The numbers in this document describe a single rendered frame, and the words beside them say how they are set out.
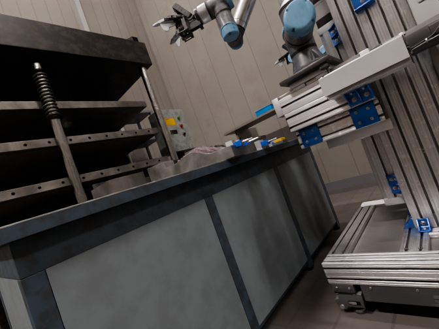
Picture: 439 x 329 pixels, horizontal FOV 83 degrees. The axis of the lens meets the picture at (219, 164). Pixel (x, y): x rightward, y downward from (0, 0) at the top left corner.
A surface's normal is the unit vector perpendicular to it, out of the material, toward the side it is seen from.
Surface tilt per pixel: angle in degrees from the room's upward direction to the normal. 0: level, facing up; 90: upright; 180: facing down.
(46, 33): 90
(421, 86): 90
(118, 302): 90
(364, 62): 90
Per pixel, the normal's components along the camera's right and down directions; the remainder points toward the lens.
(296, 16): -0.23, 0.18
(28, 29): 0.70, -0.29
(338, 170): -0.64, 0.20
